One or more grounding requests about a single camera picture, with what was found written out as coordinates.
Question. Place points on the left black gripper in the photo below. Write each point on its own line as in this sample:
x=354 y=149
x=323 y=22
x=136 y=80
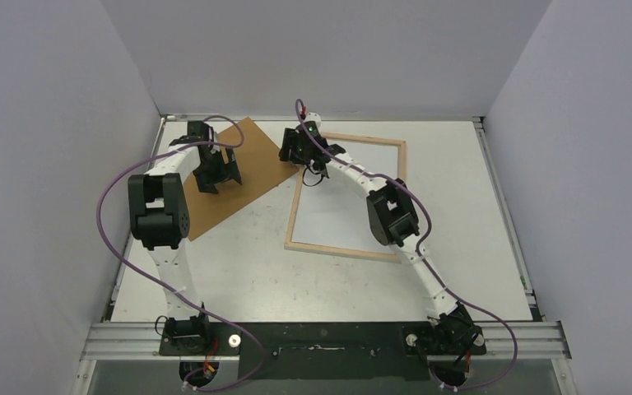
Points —
x=227 y=172

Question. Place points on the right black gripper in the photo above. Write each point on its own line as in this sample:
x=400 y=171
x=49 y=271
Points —
x=296 y=151

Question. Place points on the white wooden picture frame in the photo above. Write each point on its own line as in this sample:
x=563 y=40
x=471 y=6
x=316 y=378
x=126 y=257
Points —
x=348 y=199

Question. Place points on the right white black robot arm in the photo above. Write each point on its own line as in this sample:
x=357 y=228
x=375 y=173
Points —
x=393 y=217

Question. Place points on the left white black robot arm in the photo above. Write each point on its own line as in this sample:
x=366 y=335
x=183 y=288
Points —
x=160 y=219

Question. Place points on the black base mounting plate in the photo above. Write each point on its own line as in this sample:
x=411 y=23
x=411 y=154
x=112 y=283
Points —
x=323 y=351

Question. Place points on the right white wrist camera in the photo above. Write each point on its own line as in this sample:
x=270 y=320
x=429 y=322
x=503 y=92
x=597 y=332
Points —
x=313 y=118

